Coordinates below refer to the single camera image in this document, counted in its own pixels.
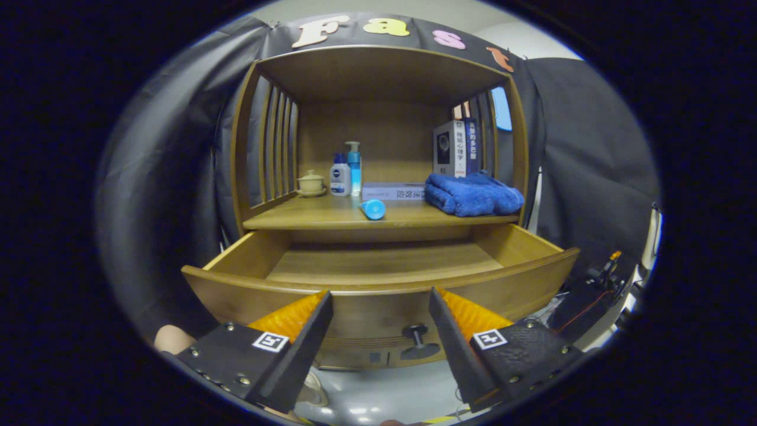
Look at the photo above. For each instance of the blue towel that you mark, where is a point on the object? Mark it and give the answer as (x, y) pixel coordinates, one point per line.
(473, 198)

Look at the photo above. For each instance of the beige lidded teacup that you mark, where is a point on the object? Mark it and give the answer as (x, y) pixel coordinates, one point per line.
(310, 183)

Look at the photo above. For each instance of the white bottle with blue cap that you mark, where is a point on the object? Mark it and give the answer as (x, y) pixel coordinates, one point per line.
(340, 177)

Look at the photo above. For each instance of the black backdrop cloth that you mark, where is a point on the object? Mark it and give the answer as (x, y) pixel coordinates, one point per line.
(591, 148)

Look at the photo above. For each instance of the wooden countertop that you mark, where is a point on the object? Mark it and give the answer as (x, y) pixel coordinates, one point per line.
(307, 213)

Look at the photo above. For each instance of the wooden cabinet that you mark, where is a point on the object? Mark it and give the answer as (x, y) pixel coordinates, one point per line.
(378, 136)

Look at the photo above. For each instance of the flat grey book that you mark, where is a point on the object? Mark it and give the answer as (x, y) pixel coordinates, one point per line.
(390, 191)

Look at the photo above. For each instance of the white stand pole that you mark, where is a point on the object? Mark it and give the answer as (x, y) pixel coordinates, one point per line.
(652, 236)

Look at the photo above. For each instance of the blue white tube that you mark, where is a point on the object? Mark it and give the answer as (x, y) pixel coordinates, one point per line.
(374, 209)

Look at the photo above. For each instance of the person's bare knee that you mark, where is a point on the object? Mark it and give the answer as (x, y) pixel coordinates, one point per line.
(172, 340)

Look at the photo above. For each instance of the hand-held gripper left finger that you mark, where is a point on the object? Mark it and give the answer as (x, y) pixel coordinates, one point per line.
(295, 367)

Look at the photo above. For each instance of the standing grey white book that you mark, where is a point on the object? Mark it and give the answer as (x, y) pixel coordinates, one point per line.
(443, 148)

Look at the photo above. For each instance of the standing dark blue book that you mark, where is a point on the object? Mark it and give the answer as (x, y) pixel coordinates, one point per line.
(472, 145)

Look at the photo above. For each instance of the blue pump bottle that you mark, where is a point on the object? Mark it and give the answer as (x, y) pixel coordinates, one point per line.
(354, 171)

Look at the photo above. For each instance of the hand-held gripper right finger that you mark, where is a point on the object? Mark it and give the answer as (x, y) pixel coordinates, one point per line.
(464, 361)

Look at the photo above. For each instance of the wooden drawer with black knob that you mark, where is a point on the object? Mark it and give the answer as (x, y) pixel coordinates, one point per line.
(378, 266)

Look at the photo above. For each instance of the black device with orange tip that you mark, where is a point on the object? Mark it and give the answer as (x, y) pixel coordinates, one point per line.
(606, 273)

